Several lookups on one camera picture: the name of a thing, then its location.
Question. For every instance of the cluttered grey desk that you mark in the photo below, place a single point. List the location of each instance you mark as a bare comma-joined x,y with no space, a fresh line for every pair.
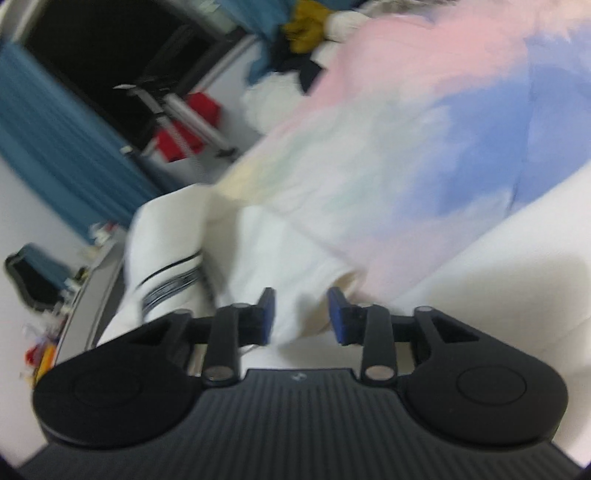
69,300

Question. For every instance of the pastel tie-dye garment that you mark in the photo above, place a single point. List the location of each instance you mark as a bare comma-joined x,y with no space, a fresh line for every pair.
392,152

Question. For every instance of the metal folding stand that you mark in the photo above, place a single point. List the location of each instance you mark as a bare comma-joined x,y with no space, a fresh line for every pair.
180,115

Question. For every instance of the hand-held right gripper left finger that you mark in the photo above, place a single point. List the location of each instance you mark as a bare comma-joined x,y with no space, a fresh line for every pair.
266,318

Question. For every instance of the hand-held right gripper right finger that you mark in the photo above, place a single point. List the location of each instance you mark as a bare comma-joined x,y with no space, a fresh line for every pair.
336,318

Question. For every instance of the red box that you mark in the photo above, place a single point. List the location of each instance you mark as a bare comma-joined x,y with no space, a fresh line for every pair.
189,124

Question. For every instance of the blue curtain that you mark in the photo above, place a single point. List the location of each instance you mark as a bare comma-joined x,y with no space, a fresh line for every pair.
60,138

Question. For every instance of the pile of assorted clothes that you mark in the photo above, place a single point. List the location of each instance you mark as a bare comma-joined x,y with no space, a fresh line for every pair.
314,41

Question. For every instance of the white bed sheet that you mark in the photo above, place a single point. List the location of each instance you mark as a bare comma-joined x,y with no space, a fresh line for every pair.
508,272

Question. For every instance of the white garment with striped trim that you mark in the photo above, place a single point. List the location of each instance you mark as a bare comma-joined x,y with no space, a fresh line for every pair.
184,258

